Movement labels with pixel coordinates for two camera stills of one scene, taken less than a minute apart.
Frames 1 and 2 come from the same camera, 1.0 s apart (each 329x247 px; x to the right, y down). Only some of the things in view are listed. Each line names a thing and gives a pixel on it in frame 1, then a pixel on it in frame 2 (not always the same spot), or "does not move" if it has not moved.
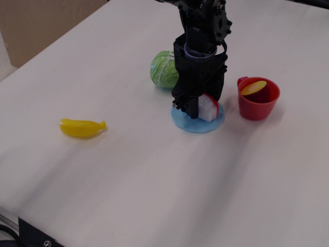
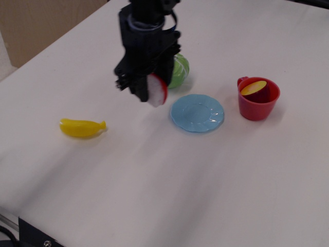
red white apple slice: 208,107 → 157,90
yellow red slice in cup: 256,91 does not move
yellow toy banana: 80,128 does not move
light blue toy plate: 185,122 does not move
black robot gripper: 196,76 → 143,51
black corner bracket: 30,236 does not move
